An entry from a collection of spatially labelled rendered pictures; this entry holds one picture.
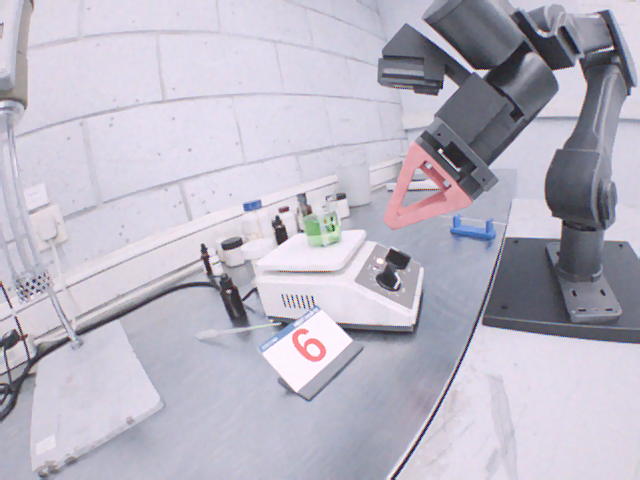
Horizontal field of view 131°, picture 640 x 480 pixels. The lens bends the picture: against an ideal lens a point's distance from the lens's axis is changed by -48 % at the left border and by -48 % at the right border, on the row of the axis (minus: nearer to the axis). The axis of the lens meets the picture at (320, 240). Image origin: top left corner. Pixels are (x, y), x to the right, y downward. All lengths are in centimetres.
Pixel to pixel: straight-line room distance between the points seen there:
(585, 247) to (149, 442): 50
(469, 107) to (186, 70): 77
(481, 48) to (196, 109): 74
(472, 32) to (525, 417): 29
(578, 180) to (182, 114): 83
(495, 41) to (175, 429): 42
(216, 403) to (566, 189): 43
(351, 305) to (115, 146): 64
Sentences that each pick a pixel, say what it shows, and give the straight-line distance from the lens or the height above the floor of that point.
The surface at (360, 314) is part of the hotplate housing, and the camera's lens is 32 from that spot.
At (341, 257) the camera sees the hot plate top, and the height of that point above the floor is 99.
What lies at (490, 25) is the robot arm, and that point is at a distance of 23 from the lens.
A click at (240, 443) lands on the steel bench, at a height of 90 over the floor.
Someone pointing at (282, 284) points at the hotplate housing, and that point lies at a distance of 34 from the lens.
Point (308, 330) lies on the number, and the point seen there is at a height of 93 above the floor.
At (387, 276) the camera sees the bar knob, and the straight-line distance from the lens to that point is 33.
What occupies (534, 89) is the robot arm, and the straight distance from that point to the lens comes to 25.
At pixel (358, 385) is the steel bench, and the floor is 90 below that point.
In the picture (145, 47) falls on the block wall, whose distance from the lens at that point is 87.
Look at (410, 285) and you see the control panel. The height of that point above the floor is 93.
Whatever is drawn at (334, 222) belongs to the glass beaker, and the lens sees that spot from 35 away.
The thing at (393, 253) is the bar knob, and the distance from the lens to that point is 37.
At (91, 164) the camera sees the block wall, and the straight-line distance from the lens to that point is 75.
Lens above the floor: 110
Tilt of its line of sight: 17 degrees down
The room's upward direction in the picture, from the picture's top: 11 degrees counter-clockwise
